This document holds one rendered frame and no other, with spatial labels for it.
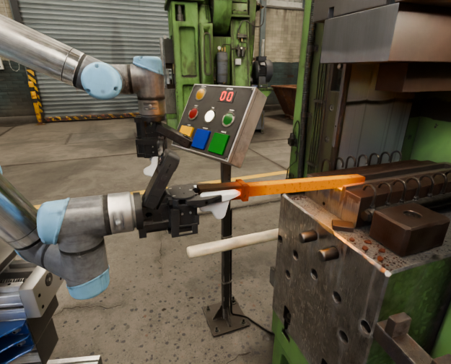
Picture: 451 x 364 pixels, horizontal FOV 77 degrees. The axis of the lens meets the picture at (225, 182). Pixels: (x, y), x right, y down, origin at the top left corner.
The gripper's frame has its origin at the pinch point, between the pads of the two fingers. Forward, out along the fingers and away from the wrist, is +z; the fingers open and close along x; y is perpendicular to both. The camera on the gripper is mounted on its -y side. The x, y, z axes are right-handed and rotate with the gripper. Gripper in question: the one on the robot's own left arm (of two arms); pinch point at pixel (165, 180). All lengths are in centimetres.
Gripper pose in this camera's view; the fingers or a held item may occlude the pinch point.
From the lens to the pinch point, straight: 90.4
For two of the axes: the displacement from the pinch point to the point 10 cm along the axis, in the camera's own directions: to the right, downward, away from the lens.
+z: 0.0, 9.3, 3.7
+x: 1.1, 3.7, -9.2
